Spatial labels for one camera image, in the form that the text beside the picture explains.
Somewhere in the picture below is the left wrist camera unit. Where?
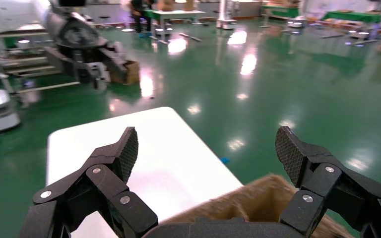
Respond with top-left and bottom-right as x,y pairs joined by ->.
58,0 -> 87,7

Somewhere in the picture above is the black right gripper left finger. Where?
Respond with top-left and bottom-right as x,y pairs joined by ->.
19,126 -> 158,238

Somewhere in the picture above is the long green work table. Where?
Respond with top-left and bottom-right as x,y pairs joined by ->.
321,10 -> 381,24
262,4 -> 300,20

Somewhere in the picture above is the brown cardboard divider box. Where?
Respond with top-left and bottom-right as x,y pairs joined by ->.
164,173 -> 356,238

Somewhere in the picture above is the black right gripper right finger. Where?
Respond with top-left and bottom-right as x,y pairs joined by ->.
275,126 -> 381,238

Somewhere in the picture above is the metal frame cart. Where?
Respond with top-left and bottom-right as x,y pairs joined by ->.
0,28 -> 81,97

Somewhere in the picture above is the white lit robot base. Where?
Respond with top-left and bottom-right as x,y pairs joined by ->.
154,27 -> 174,37

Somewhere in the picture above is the cardboard box with print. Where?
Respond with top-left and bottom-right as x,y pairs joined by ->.
111,60 -> 141,86

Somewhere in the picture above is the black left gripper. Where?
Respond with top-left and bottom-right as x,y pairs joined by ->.
44,13 -> 129,83

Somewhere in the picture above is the green table with white legs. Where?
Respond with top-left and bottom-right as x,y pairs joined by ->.
143,9 -> 208,44

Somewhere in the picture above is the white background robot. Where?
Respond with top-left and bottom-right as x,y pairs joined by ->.
216,0 -> 238,30

